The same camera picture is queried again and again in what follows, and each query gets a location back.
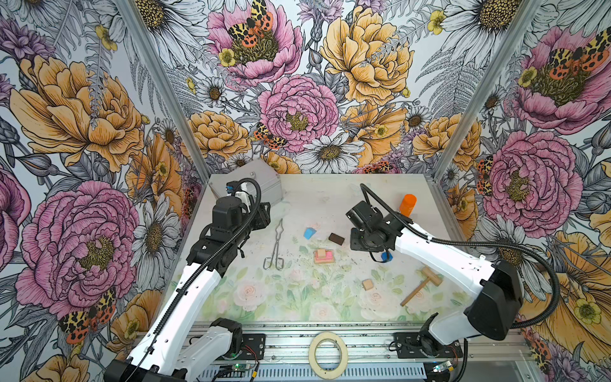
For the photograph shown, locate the pink block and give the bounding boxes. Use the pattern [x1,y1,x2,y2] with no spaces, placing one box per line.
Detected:
[314,251,334,259]

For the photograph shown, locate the light blue triangular block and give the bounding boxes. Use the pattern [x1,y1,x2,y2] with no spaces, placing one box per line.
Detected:
[304,227,317,240]

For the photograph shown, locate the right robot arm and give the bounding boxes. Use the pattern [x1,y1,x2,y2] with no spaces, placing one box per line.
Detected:
[346,201,523,357]

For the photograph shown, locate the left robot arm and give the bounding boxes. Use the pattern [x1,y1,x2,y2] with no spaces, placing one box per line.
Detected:
[103,178,270,381]

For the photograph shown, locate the blue cube block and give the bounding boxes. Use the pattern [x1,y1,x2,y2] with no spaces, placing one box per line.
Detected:
[381,251,393,263]

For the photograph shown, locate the dark brown block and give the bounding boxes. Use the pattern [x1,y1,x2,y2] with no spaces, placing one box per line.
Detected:
[328,233,345,246]

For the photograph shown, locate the silver metal case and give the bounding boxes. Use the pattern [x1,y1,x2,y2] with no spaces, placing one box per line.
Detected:
[208,159,283,205]

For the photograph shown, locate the orange plastic bottle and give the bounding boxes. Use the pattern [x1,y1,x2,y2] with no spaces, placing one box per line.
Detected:
[399,194,417,217]

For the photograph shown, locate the metal tongs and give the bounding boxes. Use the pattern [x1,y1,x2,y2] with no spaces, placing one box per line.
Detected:
[263,218,285,271]

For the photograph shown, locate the thin wood stick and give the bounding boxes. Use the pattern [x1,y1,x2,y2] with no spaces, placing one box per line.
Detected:
[400,267,443,307]

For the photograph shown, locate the masking tape roll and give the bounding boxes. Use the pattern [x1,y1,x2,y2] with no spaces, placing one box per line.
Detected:
[308,331,348,380]

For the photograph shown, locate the right green circuit board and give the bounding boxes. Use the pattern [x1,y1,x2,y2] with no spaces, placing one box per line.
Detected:
[431,361,454,373]

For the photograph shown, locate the green circuit board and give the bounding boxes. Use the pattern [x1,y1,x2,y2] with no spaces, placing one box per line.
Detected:
[431,361,454,373]
[215,364,259,378]

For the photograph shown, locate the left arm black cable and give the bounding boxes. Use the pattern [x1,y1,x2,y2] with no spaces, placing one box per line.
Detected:
[123,177,263,382]

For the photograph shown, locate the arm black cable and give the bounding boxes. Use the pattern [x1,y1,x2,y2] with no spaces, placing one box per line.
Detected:
[359,183,561,382]
[123,177,263,382]

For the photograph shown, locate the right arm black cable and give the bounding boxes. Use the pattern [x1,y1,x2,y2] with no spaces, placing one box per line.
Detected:
[359,183,561,382]

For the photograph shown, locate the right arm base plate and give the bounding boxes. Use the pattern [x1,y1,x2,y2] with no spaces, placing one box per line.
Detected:
[389,332,463,360]

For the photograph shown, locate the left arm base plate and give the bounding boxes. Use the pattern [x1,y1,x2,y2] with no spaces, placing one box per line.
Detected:
[237,334,267,361]

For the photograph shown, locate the aluminium frame rail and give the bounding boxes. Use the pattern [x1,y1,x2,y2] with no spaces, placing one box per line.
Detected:
[123,322,536,366]

